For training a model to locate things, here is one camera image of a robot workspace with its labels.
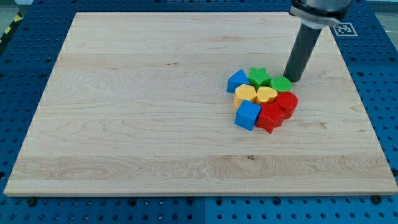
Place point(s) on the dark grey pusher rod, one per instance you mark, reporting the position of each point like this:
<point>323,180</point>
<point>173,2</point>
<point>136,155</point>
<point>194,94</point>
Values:
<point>302,49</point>

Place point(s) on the robot arm flange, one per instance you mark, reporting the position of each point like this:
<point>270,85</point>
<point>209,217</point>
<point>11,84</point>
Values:
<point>318,14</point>

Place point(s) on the blue cube block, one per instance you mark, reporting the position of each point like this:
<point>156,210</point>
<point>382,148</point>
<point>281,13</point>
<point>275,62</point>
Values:
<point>247,115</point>

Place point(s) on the yellow hexagon block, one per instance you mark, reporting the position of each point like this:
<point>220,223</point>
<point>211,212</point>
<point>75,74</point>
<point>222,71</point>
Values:
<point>244,92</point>

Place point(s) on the blue pentagon block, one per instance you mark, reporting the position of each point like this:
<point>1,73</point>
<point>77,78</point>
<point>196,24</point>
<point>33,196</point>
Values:
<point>236,80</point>

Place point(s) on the yellow heart block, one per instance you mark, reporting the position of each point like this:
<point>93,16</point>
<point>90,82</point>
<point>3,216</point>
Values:
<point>266,95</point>

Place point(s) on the green star block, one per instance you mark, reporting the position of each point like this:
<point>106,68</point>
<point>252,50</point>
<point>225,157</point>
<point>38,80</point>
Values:
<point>258,77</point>

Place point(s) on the red star block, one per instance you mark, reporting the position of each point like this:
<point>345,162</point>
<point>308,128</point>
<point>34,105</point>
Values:
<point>270,117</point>

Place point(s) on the green cylinder block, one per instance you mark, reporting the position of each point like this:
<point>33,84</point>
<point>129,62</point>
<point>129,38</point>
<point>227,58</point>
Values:
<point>280,84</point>

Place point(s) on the red cylinder block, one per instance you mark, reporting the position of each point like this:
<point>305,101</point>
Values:
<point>287,102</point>

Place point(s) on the light wooden board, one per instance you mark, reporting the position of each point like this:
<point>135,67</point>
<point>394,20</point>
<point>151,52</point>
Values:
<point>136,105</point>

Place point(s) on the white fiducial marker tag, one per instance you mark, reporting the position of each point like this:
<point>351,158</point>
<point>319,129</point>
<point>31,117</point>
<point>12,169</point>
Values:
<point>345,29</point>

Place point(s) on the yellow black hazard tape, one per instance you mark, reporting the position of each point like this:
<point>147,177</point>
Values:
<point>11,29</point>

